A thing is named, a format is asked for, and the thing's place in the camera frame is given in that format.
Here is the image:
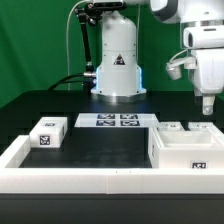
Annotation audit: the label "white base tag plate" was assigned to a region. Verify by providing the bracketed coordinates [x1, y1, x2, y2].
[75, 113, 159, 128]

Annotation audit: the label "white cabinet top block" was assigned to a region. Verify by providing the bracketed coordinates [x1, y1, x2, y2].
[29, 117, 68, 148]

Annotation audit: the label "white cabinet door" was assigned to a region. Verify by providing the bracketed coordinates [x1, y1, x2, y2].
[188, 122, 213, 131]
[159, 121, 183, 131]

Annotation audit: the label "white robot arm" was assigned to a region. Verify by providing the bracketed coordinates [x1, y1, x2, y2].
[91, 0, 224, 115]

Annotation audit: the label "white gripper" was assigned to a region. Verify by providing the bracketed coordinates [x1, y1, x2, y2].
[182, 25, 224, 115]

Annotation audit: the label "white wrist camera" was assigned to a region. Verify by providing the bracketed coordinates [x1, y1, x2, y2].
[166, 57, 196, 80]

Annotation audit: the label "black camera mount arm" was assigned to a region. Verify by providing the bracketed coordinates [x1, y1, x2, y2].
[75, 3, 98, 92]

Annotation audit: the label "white cabinet body box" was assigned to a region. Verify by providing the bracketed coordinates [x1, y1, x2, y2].
[148, 127, 224, 169]

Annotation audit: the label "black and grey cables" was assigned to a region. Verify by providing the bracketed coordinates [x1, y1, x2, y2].
[48, 0, 98, 92]

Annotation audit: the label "white obstacle fence frame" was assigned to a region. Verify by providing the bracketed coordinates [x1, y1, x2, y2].
[0, 135, 224, 194]

